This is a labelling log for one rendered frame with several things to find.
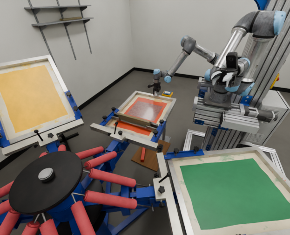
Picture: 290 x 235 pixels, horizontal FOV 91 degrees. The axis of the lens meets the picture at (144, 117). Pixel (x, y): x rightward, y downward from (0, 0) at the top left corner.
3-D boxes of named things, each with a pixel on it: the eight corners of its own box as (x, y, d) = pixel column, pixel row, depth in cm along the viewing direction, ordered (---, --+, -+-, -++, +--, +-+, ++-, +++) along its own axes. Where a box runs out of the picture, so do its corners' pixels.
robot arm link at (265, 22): (230, 88, 124) (261, 10, 90) (250, 94, 115) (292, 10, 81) (225, 93, 117) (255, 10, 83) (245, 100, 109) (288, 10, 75)
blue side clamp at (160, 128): (160, 124, 152) (161, 119, 147) (165, 126, 150) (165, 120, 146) (150, 145, 131) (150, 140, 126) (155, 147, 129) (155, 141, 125)
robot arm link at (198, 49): (219, 68, 166) (181, 47, 147) (212, 64, 178) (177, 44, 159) (226, 58, 160) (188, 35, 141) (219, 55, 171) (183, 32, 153)
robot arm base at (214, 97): (226, 96, 134) (229, 86, 127) (226, 105, 123) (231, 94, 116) (208, 93, 138) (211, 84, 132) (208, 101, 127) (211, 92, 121)
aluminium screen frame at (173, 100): (135, 93, 203) (135, 90, 200) (176, 101, 183) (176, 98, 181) (101, 128, 148) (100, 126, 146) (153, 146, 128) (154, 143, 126)
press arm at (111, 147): (118, 139, 131) (117, 134, 128) (123, 141, 129) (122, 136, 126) (106, 153, 119) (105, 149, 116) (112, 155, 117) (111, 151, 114)
